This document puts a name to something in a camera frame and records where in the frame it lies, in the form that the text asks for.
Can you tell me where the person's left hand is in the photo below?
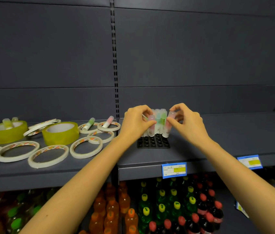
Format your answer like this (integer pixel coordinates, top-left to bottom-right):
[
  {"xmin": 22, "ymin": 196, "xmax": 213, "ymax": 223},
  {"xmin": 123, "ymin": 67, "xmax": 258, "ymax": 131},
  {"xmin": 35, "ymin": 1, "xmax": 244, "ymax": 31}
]
[{"xmin": 119, "ymin": 105, "xmax": 157, "ymax": 144}]

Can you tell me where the person's right hand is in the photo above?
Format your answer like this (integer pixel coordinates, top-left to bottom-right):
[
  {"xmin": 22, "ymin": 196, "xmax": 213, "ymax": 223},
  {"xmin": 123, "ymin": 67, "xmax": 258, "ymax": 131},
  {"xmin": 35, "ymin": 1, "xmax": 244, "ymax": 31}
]
[{"xmin": 167, "ymin": 103, "xmax": 211, "ymax": 148}]

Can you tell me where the pink glue stick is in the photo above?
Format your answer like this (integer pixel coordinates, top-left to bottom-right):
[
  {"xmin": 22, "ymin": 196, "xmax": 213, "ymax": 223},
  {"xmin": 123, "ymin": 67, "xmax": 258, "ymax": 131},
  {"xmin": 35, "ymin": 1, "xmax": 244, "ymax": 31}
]
[
  {"xmin": 102, "ymin": 116, "xmax": 114, "ymax": 129},
  {"xmin": 162, "ymin": 111, "xmax": 176, "ymax": 139},
  {"xmin": 148, "ymin": 114, "xmax": 156, "ymax": 137}
]

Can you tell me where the person's right forearm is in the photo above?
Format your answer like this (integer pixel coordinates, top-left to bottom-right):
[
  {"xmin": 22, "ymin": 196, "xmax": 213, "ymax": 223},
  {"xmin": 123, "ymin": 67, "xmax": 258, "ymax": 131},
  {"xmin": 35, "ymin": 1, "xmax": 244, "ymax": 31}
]
[{"xmin": 198, "ymin": 140, "xmax": 275, "ymax": 234}]

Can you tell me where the person's left forearm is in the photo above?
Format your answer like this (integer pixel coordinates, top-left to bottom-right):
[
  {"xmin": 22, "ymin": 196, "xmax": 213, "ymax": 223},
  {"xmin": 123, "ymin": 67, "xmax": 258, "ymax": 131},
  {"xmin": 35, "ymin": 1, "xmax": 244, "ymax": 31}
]
[{"xmin": 20, "ymin": 137, "xmax": 140, "ymax": 234}]

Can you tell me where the translucent white glue stick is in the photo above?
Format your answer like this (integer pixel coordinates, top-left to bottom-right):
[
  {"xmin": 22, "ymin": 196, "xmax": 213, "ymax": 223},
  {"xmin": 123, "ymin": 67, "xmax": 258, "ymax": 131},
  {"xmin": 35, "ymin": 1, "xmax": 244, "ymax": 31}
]
[{"xmin": 154, "ymin": 109, "xmax": 162, "ymax": 136}]

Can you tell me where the green glue stick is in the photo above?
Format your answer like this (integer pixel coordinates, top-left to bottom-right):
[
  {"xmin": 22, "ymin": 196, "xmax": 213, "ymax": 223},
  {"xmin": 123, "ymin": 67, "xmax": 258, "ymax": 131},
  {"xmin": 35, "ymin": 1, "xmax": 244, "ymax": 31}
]
[
  {"xmin": 160, "ymin": 109, "xmax": 168, "ymax": 135},
  {"xmin": 2, "ymin": 117, "xmax": 19, "ymax": 130},
  {"xmin": 82, "ymin": 117, "xmax": 96, "ymax": 131}
]

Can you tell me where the black plastic holder tray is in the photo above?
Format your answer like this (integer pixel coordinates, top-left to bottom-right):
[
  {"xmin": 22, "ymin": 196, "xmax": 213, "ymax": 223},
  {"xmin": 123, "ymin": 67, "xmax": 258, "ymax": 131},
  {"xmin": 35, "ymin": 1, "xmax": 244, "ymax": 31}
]
[{"xmin": 137, "ymin": 134, "xmax": 170, "ymax": 149}]

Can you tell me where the blue and yellow price label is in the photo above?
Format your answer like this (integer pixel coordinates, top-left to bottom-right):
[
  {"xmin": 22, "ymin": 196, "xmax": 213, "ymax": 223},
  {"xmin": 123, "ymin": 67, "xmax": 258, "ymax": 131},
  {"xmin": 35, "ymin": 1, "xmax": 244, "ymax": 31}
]
[
  {"xmin": 161, "ymin": 162, "xmax": 187, "ymax": 179},
  {"xmin": 235, "ymin": 201, "xmax": 249, "ymax": 219},
  {"xmin": 237, "ymin": 155, "xmax": 263, "ymax": 170}
]

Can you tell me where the dark grey shelf board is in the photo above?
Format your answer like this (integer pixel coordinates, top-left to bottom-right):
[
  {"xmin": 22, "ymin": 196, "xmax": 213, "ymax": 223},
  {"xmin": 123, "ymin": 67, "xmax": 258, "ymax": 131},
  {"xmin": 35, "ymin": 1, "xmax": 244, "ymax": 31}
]
[
  {"xmin": 0, "ymin": 118, "xmax": 119, "ymax": 193},
  {"xmin": 117, "ymin": 112, "xmax": 275, "ymax": 182}
]

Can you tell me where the slotted metal shelf upright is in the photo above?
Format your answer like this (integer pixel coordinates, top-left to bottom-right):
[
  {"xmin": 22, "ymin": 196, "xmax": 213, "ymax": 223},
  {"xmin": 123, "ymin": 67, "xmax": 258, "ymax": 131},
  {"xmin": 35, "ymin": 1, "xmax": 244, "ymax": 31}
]
[{"xmin": 109, "ymin": 0, "xmax": 120, "ymax": 119}]

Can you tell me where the row of yellow-capped green bottles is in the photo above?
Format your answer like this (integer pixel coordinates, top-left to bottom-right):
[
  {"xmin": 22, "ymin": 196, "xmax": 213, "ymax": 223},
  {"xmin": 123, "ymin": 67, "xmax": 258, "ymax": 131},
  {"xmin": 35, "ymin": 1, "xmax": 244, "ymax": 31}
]
[{"xmin": 138, "ymin": 177, "xmax": 197, "ymax": 234}]

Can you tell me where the yellow tape roll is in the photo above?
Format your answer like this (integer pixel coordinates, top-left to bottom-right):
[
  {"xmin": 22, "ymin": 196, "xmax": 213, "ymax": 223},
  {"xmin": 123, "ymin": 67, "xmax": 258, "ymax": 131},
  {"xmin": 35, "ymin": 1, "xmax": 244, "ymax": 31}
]
[
  {"xmin": 41, "ymin": 122, "xmax": 79, "ymax": 146},
  {"xmin": 0, "ymin": 120, "xmax": 28, "ymax": 145}
]

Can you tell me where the row of orange soda bottles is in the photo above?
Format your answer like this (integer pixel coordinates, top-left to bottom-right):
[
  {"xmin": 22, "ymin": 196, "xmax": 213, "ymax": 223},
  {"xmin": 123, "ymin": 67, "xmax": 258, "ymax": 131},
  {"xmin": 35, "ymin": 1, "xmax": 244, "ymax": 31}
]
[{"xmin": 78, "ymin": 181, "xmax": 139, "ymax": 234}]

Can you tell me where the row of red-capped dark bottles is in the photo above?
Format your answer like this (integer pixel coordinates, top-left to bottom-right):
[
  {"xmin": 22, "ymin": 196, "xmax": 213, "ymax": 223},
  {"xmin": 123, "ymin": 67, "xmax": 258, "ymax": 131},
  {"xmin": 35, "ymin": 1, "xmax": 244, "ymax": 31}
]
[{"xmin": 148, "ymin": 174, "xmax": 225, "ymax": 234}]

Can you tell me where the group of white tape rings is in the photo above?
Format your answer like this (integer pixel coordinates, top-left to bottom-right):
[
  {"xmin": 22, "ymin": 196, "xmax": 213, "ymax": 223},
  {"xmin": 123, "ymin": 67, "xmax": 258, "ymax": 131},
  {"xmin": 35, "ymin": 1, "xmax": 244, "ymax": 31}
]
[{"xmin": 0, "ymin": 118, "xmax": 121, "ymax": 169}]

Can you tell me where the row of green-capped bottles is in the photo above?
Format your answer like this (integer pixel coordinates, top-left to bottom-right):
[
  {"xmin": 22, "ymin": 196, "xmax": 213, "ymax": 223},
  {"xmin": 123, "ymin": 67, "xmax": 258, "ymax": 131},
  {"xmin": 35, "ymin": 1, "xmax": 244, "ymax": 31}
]
[{"xmin": 0, "ymin": 188, "xmax": 62, "ymax": 234}]

